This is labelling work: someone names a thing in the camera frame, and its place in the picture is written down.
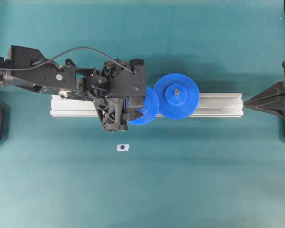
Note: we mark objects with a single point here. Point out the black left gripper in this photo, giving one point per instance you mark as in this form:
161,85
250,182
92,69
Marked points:
95,86

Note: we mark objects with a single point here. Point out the small blue plastic gear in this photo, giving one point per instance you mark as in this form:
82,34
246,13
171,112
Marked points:
150,109

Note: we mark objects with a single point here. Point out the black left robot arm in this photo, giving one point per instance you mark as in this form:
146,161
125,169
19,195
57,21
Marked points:
117,90

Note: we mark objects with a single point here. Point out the large blue plastic gear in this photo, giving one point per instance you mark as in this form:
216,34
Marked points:
181,106

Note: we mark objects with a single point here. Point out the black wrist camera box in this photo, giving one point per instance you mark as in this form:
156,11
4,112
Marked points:
137,81

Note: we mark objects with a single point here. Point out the silver aluminium extrusion rail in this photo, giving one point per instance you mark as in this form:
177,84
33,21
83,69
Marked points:
210,105

